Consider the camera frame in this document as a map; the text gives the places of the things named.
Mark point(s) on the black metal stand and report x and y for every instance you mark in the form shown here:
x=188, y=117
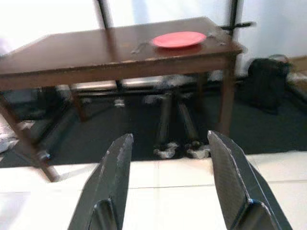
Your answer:
x=233, y=16

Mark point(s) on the silver spoon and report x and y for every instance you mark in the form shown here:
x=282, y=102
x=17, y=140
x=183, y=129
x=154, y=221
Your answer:
x=214, y=38

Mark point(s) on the black upright pole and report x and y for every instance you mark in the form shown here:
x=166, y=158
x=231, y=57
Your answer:
x=105, y=13

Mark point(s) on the black floor rug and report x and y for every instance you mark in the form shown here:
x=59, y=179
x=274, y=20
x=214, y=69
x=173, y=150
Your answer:
x=263, y=134

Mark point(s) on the red round plate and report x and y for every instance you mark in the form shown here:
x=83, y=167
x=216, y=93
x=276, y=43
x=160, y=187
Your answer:
x=178, y=39

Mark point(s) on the black office chair base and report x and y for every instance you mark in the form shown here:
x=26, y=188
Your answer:
x=165, y=119

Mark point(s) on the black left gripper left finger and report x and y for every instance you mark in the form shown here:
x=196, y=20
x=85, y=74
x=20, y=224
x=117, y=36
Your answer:
x=108, y=182

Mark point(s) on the silver fork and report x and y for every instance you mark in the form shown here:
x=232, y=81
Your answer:
x=141, y=47

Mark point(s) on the black floor bag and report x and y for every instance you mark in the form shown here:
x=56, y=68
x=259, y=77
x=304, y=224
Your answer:
x=266, y=83

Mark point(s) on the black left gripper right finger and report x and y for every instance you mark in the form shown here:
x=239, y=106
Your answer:
x=239, y=187

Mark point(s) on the dark brown wooden table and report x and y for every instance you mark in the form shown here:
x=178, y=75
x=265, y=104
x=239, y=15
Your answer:
x=84, y=48

